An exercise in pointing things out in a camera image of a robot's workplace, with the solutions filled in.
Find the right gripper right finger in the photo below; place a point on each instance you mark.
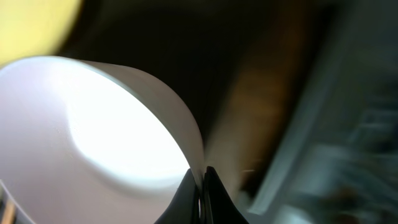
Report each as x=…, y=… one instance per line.
x=218, y=206

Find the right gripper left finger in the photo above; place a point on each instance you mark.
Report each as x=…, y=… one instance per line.
x=184, y=207

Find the pink white bowl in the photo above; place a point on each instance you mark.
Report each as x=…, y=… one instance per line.
x=90, y=142

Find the grey dishwasher rack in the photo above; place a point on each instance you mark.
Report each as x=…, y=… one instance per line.
x=337, y=162

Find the dark brown serving tray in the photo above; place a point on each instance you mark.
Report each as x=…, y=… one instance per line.
x=240, y=67

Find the yellow plate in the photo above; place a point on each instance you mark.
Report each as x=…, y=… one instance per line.
x=35, y=27

